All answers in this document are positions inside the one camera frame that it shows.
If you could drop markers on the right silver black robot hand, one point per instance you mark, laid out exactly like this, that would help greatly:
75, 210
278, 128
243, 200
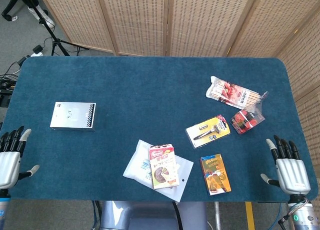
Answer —
291, 172

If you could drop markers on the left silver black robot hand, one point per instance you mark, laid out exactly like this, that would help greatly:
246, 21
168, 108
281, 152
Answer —
8, 165

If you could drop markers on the small transparent box red capsules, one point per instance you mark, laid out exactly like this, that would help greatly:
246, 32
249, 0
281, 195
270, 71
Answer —
246, 122

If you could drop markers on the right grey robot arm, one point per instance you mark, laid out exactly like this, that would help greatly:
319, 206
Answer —
301, 217

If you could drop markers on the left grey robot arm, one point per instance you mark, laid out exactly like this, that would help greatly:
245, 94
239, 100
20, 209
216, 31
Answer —
3, 210

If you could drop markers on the orange yellow snack box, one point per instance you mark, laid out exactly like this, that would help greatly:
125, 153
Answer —
216, 175

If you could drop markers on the silver earbuds box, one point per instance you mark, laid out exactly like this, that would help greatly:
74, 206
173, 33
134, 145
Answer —
72, 115

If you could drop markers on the red white biscuit box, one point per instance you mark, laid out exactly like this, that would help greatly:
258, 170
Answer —
163, 167

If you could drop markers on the metal table leg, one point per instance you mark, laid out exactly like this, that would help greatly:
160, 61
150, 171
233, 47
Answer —
217, 216

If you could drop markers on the yellow razor blister pack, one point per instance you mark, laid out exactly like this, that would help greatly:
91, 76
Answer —
208, 131

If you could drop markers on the bamboo skewers pack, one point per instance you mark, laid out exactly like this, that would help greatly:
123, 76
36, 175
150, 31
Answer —
232, 94

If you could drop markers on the white power strip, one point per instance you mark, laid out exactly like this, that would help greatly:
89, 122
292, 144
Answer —
36, 54

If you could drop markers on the white plastic pouch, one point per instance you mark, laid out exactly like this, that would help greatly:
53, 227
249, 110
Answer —
137, 162

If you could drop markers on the black tripod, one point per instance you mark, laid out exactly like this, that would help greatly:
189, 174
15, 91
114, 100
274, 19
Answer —
53, 39

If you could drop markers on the grey robot torso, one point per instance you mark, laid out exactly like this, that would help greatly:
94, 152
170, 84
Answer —
150, 216

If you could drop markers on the blue felt table cover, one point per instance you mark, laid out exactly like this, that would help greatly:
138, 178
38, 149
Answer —
140, 95

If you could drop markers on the white shoe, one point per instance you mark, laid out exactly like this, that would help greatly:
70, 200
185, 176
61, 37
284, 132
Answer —
46, 20

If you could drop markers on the black office chair base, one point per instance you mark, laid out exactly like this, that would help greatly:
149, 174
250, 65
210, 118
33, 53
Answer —
11, 5

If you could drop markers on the wicker folding screen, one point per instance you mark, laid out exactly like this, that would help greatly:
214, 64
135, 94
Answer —
200, 20

